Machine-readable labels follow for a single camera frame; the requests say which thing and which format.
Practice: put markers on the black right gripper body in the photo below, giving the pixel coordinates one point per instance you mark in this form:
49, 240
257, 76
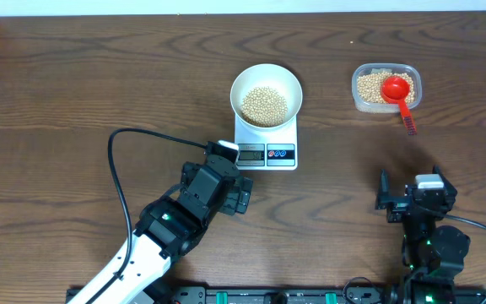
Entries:
397, 208

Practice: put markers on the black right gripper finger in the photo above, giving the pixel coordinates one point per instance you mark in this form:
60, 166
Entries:
383, 195
449, 188

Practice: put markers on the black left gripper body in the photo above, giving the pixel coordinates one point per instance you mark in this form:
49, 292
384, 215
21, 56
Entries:
231, 200

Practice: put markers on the red plastic measuring scoop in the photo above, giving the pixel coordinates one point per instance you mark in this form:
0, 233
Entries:
395, 90

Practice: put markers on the pile of dried soybeans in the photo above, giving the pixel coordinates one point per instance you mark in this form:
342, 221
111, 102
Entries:
369, 86

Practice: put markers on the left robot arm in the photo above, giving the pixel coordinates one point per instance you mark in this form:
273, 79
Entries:
168, 229

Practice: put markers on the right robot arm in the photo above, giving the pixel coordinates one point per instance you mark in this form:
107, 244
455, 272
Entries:
433, 255

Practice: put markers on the white digital kitchen scale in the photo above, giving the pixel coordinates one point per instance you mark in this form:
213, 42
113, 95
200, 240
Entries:
267, 149

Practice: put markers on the white round bowl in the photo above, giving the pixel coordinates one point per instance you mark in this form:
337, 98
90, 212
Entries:
266, 96

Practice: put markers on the clear plastic food container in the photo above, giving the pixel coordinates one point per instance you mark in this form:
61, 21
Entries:
368, 68

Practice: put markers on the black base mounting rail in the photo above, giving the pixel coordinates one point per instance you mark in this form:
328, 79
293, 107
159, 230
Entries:
201, 295

